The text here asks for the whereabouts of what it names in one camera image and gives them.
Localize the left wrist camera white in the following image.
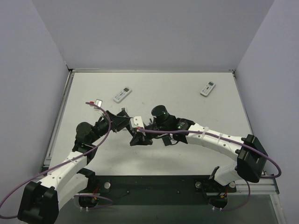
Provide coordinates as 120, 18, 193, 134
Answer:
92, 99, 103, 112

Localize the black battery cover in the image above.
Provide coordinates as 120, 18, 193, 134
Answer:
162, 135, 172, 146

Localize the aluminium front rail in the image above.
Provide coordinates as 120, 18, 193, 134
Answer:
32, 174, 280, 196

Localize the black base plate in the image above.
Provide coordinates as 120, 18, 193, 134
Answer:
81, 175, 227, 205

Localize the white remote top left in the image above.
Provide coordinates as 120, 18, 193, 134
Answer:
113, 87, 132, 103

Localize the black remote control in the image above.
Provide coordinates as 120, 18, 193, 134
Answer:
126, 126, 137, 139

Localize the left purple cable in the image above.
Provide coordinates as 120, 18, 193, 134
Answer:
0, 101, 115, 220

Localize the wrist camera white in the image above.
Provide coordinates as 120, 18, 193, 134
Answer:
92, 99, 103, 112
130, 116, 144, 132

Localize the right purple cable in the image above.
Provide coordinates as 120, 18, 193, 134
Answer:
137, 127, 282, 212

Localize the purple cable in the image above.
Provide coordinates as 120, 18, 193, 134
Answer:
137, 127, 282, 212
0, 101, 115, 220

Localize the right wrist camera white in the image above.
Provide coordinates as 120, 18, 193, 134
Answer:
130, 116, 144, 132

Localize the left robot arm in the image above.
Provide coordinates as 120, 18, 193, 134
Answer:
17, 111, 134, 224

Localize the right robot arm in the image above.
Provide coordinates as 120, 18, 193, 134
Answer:
129, 105, 267, 186

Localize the white remote top right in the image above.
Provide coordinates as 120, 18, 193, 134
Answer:
200, 81, 215, 97

